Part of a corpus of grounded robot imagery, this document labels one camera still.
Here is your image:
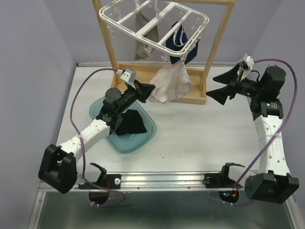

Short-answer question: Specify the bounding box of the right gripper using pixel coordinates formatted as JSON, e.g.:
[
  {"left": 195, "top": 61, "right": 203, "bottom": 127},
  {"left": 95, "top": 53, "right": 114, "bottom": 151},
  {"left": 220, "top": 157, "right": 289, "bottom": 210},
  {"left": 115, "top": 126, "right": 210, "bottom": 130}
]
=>
[{"left": 206, "top": 63, "right": 264, "bottom": 105}]

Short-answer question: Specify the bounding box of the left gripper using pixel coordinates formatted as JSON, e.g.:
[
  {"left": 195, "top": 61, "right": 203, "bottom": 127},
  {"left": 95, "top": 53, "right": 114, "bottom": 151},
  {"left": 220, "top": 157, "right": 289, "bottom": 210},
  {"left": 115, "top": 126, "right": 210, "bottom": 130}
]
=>
[{"left": 116, "top": 80, "right": 155, "bottom": 115}]

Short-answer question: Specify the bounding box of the white pink underwear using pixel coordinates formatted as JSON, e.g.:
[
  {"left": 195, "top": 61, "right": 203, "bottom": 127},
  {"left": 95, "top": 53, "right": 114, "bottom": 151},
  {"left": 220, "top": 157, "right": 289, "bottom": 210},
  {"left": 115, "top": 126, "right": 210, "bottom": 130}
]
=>
[{"left": 149, "top": 60, "right": 191, "bottom": 104}]

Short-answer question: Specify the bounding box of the black underwear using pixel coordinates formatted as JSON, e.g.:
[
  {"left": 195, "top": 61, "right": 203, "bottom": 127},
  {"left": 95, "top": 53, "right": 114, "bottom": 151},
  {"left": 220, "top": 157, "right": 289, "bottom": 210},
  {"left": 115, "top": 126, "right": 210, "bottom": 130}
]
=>
[{"left": 115, "top": 110, "right": 147, "bottom": 136}]

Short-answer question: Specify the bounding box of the navy blue underwear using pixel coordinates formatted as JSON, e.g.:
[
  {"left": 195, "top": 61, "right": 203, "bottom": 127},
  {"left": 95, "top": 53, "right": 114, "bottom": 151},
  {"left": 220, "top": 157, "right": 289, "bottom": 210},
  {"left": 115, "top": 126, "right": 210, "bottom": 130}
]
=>
[{"left": 165, "top": 24, "right": 199, "bottom": 64}]

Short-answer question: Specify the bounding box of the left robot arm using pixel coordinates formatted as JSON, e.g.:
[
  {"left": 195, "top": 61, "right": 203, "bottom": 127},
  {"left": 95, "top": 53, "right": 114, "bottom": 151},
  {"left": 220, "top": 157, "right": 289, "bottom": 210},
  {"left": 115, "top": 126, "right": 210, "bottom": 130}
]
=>
[{"left": 38, "top": 81, "right": 155, "bottom": 194}]

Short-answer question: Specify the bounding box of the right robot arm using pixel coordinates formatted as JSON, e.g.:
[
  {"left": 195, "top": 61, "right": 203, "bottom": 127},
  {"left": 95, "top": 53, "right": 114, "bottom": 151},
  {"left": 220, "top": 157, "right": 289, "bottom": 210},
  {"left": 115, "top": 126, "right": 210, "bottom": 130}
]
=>
[{"left": 203, "top": 65, "right": 299, "bottom": 204}]

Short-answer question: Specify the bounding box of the grey underwear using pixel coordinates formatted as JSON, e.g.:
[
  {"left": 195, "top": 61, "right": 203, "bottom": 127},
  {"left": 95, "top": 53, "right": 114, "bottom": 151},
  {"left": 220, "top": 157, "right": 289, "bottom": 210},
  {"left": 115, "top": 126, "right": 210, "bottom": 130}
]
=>
[{"left": 134, "top": 11, "right": 160, "bottom": 61}]

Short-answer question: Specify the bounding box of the wooden rack stand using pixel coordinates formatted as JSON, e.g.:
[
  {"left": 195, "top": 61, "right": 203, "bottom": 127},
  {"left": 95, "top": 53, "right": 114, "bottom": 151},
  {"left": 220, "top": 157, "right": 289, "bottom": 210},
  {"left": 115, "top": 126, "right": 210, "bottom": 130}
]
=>
[{"left": 93, "top": 0, "right": 234, "bottom": 104}]

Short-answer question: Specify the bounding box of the teal plastic basin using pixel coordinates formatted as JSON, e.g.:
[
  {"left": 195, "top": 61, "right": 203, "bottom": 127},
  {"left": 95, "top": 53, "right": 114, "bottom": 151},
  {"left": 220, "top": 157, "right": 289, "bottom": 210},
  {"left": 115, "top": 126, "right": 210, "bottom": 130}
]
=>
[{"left": 89, "top": 95, "right": 157, "bottom": 154}]

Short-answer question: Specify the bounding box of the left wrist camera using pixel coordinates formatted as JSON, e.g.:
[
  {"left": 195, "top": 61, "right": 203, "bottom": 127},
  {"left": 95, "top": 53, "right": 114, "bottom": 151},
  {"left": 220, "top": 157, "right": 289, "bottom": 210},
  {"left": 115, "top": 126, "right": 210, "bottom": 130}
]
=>
[{"left": 116, "top": 69, "right": 136, "bottom": 84}]

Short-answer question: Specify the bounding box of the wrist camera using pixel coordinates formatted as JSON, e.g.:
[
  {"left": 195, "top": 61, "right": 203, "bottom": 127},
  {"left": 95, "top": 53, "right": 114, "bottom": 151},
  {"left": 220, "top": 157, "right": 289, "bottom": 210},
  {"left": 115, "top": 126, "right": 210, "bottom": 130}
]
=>
[
  {"left": 239, "top": 53, "right": 254, "bottom": 75},
  {"left": 116, "top": 69, "right": 136, "bottom": 84}
]

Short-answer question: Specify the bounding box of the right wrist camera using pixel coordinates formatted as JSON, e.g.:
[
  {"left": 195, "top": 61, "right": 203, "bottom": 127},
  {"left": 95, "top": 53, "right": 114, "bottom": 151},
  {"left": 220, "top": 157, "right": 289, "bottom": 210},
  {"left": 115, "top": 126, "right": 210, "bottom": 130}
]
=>
[{"left": 239, "top": 53, "right": 254, "bottom": 75}]

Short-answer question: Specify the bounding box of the white clip hanger frame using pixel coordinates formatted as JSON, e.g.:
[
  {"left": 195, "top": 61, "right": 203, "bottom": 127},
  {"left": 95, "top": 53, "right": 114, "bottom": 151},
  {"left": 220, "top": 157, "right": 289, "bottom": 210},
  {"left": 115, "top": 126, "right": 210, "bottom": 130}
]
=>
[{"left": 98, "top": 0, "right": 209, "bottom": 60}]

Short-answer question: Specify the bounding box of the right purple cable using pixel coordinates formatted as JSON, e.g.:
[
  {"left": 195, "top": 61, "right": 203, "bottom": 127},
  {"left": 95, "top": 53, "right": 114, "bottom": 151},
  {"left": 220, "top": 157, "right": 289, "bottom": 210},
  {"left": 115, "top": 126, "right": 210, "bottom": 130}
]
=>
[{"left": 223, "top": 59, "right": 298, "bottom": 206}]

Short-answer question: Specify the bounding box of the aluminium rail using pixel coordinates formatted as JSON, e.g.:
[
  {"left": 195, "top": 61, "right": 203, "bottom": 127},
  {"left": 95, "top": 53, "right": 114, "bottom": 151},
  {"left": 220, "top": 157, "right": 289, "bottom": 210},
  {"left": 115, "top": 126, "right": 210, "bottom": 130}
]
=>
[{"left": 39, "top": 170, "right": 294, "bottom": 191}]

